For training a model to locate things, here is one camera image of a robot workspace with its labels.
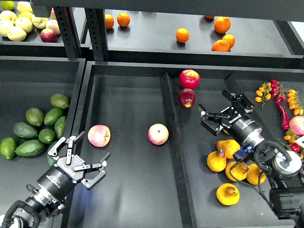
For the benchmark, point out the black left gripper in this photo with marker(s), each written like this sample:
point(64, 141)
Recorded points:
point(59, 180)

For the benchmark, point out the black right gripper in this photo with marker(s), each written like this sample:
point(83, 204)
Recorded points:
point(236, 120)

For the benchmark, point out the yellow pear stem up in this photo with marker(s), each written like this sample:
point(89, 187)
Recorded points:
point(228, 194)

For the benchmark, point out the dark green avocado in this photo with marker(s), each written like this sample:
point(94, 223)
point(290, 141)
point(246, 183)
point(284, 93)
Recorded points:
point(25, 130)

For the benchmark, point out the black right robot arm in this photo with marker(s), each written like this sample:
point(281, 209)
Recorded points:
point(283, 168)

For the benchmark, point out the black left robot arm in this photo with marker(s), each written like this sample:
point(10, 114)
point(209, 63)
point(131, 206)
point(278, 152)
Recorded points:
point(30, 213)

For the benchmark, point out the yellow pear upper pile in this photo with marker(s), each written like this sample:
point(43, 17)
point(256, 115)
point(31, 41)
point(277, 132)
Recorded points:
point(230, 147)

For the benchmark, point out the yellow pear pile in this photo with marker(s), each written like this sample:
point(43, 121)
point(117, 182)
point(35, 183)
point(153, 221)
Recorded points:
point(216, 161)
point(230, 147)
point(255, 175)
point(239, 171)

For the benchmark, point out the small green avocado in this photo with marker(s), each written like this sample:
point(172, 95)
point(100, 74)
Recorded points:
point(47, 136)

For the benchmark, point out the green avocado by tray edge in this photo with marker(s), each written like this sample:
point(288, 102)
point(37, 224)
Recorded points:
point(59, 126)

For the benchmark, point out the dark avocado lower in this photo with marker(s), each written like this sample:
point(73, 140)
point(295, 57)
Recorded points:
point(30, 148)

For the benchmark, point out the yellow pear left pile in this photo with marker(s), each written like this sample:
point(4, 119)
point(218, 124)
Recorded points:
point(216, 161)

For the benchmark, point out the green avocado slanted middle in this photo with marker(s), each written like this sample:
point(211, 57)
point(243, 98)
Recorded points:
point(52, 116)

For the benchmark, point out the yellow pear middle pile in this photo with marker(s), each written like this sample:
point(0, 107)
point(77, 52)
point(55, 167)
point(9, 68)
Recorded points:
point(239, 171)

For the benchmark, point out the green avocado round left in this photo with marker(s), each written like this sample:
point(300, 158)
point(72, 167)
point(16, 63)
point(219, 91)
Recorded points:
point(35, 117)

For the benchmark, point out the bright green lime avocado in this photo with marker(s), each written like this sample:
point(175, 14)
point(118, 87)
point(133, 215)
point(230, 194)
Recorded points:
point(7, 147)

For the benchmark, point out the green avocado top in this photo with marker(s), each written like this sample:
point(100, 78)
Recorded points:
point(60, 101)

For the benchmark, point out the yellow pear right pile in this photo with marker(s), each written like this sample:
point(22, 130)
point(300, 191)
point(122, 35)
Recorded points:
point(255, 175)

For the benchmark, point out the dark red apple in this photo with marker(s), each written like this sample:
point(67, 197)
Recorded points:
point(187, 97)

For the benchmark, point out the orange cherry tomato bunch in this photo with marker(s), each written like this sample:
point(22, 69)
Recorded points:
point(263, 94)

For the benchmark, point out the pink apple left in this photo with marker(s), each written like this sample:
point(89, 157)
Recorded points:
point(99, 135)

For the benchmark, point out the pink apple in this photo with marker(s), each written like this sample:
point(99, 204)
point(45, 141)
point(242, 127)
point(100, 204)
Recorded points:
point(158, 134)
point(99, 135)

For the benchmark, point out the bright red apple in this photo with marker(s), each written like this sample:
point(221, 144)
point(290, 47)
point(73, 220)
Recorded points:
point(189, 79)

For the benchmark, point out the red cherry tomato bunch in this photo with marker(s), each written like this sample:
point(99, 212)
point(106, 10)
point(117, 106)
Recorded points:
point(277, 91)

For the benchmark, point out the red chili pepper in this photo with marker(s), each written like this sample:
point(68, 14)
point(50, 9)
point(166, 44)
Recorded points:
point(284, 116)

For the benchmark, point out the orange front right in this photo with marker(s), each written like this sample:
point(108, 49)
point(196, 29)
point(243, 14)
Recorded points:
point(221, 46)

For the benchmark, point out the pink apple centre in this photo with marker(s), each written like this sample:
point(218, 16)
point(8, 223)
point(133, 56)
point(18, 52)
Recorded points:
point(158, 134)

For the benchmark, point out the yellow cherry tomato bunch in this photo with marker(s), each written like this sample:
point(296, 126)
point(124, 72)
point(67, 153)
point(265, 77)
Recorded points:
point(294, 102)

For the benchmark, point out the orange small right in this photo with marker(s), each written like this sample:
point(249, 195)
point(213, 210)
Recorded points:
point(230, 39)

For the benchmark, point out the mixed cherry tomato bunch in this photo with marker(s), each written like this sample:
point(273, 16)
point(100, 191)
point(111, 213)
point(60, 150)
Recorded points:
point(289, 143)

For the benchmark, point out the pink peach right edge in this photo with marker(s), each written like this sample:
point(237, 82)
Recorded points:
point(296, 124)

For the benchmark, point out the black centre tray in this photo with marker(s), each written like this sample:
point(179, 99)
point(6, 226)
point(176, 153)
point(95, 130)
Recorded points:
point(147, 185)

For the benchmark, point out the black tray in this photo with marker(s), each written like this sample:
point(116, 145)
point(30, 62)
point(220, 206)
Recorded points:
point(147, 185)
point(27, 82)

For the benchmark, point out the white label card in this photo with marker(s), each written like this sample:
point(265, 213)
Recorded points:
point(300, 141)

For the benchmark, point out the orange large right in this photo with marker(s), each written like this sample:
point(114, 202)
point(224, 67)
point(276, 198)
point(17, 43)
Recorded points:
point(222, 25)

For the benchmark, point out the orange centre shelf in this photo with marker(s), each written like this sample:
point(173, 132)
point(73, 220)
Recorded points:
point(182, 35)

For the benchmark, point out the orange under top shelf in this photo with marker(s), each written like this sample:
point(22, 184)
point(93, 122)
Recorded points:
point(209, 17)

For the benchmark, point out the black left tray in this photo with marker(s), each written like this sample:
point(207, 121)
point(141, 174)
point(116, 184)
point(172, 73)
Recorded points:
point(27, 82)

